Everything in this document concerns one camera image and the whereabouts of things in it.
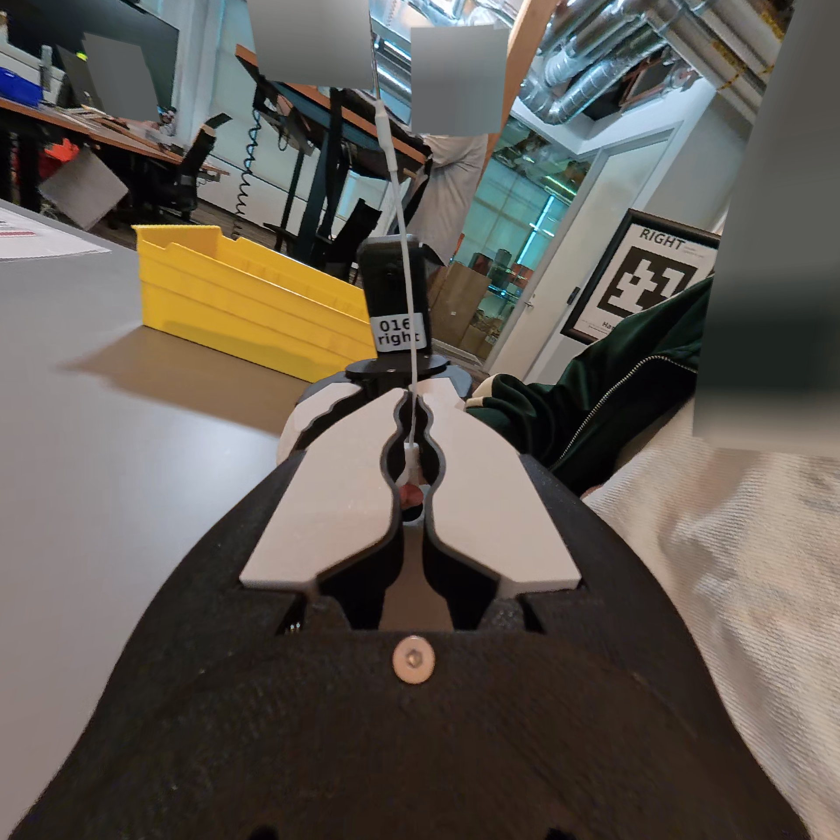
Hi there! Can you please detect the brown cardboard box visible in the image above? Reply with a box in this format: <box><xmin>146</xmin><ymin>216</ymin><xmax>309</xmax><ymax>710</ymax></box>
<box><xmin>427</xmin><ymin>261</ymin><xmax>493</xmax><ymax>361</ymax></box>

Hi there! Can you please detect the white thin cable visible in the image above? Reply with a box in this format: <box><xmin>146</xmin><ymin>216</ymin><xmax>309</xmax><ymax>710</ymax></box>
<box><xmin>369</xmin><ymin>20</ymin><xmax>424</xmax><ymax>488</ymax></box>

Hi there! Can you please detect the coiled black cable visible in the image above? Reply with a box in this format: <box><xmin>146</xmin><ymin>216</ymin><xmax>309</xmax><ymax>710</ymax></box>
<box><xmin>235</xmin><ymin>108</ymin><xmax>261</xmax><ymax>219</ymax></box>

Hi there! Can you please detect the cluster of silver duct pipes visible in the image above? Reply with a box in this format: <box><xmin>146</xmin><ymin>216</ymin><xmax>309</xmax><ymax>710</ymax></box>
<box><xmin>518</xmin><ymin>0</ymin><xmax>795</xmax><ymax>126</ymax></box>

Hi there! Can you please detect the wooden office desk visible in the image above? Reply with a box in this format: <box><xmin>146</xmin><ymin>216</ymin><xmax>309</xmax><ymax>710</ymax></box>
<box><xmin>0</xmin><ymin>97</ymin><xmax>231</xmax><ymax>198</ymax></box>

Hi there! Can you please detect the yellow plastic bin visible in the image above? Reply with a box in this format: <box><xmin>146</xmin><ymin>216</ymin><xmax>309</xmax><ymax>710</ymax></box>
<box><xmin>131</xmin><ymin>223</ymin><xmax>379</xmax><ymax>385</ymax></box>

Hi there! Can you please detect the framed marker poster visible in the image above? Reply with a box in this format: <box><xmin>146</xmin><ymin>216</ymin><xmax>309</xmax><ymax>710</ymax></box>
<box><xmin>561</xmin><ymin>209</ymin><xmax>721</xmax><ymax>345</ymax></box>

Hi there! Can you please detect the grey board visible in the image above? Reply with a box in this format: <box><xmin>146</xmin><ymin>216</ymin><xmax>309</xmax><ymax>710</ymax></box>
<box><xmin>38</xmin><ymin>147</ymin><xmax>130</xmax><ymax>232</ymax></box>

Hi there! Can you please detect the orange plastic object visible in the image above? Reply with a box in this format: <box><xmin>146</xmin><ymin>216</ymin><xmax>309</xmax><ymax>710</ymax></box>
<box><xmin>41</xmin><ymin>138</ymin><xmax>80</xmax><ymax>178</ymax></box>

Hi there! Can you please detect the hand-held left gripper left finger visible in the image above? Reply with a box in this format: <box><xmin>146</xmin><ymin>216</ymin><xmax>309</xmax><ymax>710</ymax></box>
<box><xmin>239</xmin><ymin>388</ymin><xmax>410</xmax><ymax>588</ymax></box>

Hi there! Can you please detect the raised standing desk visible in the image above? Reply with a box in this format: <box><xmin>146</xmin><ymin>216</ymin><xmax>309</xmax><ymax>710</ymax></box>
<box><xmin>235</xmin><ymin>45</ymin><xmax>434</xmax><ymax>263</ymax></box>

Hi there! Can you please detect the black monitor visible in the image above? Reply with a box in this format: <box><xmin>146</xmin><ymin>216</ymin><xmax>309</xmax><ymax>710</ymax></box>
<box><xmin>56</xmin><ymin>0</ymin><xmax>181</xmax><ymax>112</ymax></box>

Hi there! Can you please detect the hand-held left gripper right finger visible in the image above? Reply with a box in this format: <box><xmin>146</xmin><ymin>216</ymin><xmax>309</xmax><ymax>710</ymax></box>
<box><xmin>417</xmin><ymin>396</ymin><xmax>584</xmax><ymax>593</ymax></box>

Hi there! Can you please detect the person's right forearm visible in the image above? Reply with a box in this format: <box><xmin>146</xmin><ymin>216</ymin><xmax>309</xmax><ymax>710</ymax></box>
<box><xmin>465</xmin><ymin>371</ymin><xmax>595</xmax><ymax>460</ymax></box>

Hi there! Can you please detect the blue plastic bin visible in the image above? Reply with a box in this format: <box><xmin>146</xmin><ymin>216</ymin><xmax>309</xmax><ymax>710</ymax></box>
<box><xmin>0</xmin><ymin>66</ymin><xmax>35</xmax><ymax>107</ymax></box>

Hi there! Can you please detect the printed paper sheet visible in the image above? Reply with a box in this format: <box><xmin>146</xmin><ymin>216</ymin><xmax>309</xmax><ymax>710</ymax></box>
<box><xmin>0</xmin><ymin>217</ymin><xmax>112</xmax><ymax>261</ymax></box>

